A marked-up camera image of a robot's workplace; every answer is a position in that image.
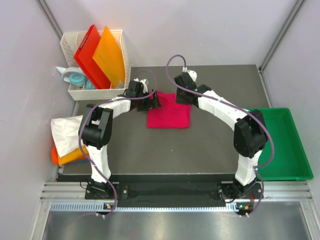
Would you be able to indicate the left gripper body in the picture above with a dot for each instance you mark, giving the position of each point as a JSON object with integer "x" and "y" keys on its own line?
{"x": 145, "y": 103}

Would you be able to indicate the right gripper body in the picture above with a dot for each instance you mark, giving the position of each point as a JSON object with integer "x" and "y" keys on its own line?
{"x": 180, "y": 98}

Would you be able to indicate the magenta t shirt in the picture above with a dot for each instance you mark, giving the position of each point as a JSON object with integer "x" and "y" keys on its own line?
{"x": 170, "y": 115}

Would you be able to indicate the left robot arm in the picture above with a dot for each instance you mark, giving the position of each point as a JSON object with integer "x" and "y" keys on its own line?
{"x": 95, "y": 132}

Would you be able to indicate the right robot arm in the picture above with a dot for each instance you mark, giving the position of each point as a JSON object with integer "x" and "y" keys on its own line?
{"x": 249, "y": 138}

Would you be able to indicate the orange plastic folder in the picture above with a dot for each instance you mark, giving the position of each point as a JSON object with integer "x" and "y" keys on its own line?
{"x": 109, "y": 57}

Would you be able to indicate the white plastic organizer basket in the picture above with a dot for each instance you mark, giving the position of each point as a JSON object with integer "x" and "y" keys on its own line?
{"x": 69, "y": 44}

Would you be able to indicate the teal white headphones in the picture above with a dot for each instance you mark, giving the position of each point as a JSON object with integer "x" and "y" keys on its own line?
{"x": 75, "y": 76}

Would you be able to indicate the red plastic folder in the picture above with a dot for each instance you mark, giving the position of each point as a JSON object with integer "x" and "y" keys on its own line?
{"x": 84, "y": 59}

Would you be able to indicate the white folded t shirt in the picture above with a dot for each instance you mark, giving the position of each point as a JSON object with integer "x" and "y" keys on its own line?
{"x": 65, "y": 134}

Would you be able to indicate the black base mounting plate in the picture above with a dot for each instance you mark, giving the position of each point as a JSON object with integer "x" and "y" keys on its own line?
{"x": 177, "y": 190}

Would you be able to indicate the green plastic tray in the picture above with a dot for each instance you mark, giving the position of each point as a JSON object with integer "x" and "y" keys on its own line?
{"x": 290, "y": 162}

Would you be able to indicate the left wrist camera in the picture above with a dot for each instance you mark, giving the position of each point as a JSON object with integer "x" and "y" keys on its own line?
{"x": 145, "y": 83}

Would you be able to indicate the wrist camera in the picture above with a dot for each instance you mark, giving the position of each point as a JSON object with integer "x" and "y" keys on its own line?
{"x": 191, "y": 73}
{"x": 145, "y": 83}

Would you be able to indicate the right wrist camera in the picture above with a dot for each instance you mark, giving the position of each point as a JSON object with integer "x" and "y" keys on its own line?
{"x": 191, "y": 73}

